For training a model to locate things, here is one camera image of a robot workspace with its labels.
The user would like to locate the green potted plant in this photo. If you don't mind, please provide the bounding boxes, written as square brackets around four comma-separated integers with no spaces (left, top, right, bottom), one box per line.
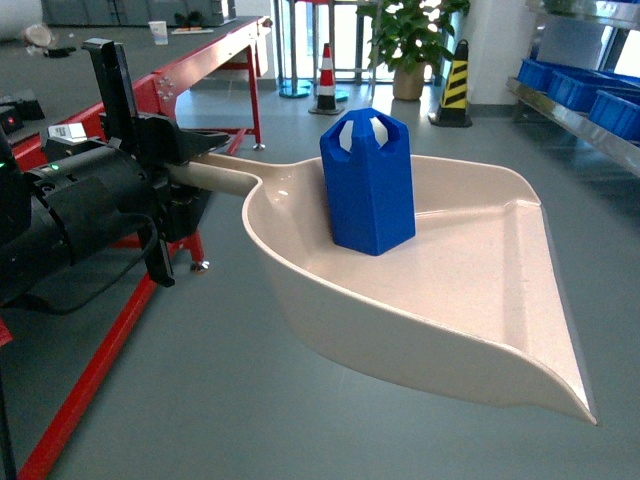
[356,0,471,101]

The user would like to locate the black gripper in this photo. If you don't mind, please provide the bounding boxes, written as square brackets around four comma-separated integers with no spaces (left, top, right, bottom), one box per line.
[26,38,230,287]

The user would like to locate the beige plastic dustpan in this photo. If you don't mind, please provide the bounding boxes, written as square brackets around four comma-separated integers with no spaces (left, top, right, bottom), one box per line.
[170,154,597,424]

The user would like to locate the yellow black striped bollard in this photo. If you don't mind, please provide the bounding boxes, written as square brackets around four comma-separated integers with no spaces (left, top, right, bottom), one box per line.
[428,39,472,128]

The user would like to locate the blue plastic part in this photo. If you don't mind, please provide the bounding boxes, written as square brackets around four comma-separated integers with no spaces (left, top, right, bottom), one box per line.
[319,108,416,256]

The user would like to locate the black cable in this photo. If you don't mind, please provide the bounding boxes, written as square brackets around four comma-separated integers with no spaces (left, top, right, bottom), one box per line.
[19,213,159,316]

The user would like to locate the white paper cup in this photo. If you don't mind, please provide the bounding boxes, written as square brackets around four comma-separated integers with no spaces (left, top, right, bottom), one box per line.
[148,21,169,46]

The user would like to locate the red white traffic cone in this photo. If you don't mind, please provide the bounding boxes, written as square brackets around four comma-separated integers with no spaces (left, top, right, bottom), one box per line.
[308,43,344,116]

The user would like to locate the red metal table frame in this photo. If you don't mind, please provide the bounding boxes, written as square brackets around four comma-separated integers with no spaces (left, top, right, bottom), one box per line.
[1,17,270,479]

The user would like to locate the steel shelf rack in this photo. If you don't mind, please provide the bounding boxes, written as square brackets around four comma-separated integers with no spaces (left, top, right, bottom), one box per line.
[506,1,639,175]

